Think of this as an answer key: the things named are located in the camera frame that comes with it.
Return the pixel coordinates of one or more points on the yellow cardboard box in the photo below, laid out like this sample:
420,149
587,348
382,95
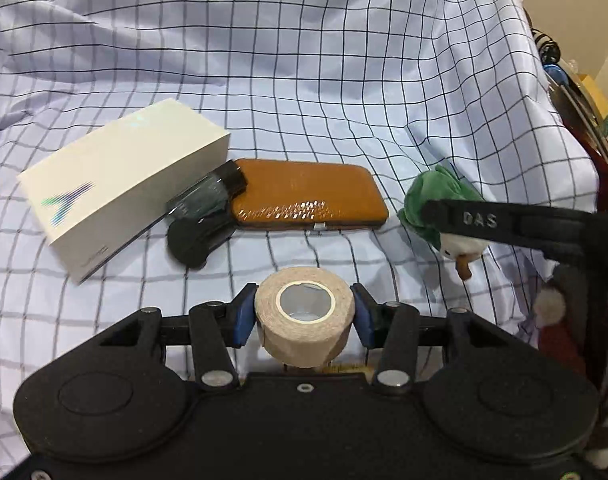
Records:
595,92

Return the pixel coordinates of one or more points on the white phone box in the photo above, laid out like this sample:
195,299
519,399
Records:
118,175

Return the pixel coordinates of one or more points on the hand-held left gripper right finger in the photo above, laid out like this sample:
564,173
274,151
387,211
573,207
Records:
364,321

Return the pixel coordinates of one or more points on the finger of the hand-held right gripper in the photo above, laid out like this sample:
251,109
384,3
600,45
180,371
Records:
484,222

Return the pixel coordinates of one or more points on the brown leather case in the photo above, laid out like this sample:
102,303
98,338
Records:
304,185

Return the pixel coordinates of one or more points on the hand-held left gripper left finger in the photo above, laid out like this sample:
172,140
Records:
244,316

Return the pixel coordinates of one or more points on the green and white plush duck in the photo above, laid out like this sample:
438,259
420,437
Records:
424,192

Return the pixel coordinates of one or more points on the dark grey cloth with pompoms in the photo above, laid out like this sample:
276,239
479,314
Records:
579,320

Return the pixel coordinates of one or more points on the dark wooden furniture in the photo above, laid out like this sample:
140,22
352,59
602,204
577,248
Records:
599,160

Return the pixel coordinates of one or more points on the checked white cloth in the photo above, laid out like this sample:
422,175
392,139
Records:
284,85

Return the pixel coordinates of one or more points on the beige tape roll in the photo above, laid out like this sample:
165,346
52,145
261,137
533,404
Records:
304,330

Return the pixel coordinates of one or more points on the blue round object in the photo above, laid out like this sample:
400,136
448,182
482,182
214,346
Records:
555,74

